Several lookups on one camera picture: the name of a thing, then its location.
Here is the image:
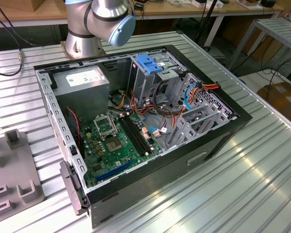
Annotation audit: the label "orange red power wire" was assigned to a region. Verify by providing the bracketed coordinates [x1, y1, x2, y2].
[169, 81, 222, 133]

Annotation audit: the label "black RAM slot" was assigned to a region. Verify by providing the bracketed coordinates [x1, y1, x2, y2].
[124, 116, 150, 155]
[118, 117, 144, 157]
[121, 116, 147, 156]
[127, 115, 153, 153]

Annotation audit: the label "grey metal drive cage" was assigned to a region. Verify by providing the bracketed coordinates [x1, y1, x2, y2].
[128, 50, 188, 109]

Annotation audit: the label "green motherboard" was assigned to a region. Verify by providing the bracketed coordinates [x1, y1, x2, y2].
[81, 111, 164, 188]

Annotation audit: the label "CPU socket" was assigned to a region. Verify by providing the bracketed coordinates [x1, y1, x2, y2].
[104, 136, 124, 153]

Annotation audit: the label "blue plastic drive latch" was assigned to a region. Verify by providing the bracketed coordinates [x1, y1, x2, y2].
[136, 54, 164, 75]

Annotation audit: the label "black open PC case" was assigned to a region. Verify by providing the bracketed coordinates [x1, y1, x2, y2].
[33, 45, 253, 229]

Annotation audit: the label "blue expansion slot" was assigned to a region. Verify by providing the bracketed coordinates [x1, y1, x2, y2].
[96, 159, 134, 182]

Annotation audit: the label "grey power supply unit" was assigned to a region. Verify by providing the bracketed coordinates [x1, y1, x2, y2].
[50, 66, 110, 127]

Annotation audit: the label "brown cardboard box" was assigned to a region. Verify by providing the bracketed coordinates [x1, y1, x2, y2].
[257, 81, 291, 119]
[30, 0, 66, 13]

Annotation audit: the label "grey parts rack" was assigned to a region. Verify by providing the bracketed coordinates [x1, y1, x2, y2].
[0, 129, 46, 220]

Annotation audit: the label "wooden desk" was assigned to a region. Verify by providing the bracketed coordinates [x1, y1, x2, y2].
[0, 0, 284, 47]

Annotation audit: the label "metal slat side table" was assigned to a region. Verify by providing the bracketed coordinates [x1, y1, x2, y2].
[229, 18, 291, 71]

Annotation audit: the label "blue data wire with tag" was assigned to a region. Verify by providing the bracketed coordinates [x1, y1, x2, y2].
[149, 126, 172, 135]

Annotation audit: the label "white plug with dark wires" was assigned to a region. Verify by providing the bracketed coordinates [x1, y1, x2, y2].
[151, 108, 177, 138]

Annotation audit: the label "red power wires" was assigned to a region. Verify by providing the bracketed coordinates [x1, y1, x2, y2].
[130, 89, 161, 116]

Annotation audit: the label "thick black cable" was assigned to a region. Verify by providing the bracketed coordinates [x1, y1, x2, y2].
[153, 80, 177, 119]

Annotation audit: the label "yellow black power wires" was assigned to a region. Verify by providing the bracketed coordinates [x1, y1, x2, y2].
[109, 89, 127, 110]

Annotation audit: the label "silver socket cover frame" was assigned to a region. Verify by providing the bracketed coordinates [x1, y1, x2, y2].
[93, 113, 118, 140]

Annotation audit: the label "red black fan wire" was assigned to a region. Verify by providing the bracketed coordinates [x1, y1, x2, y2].
[66, 106, 82, 148]

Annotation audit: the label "black cable with brass plug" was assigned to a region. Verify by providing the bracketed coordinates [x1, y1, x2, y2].
[0, 0, 24, 76]

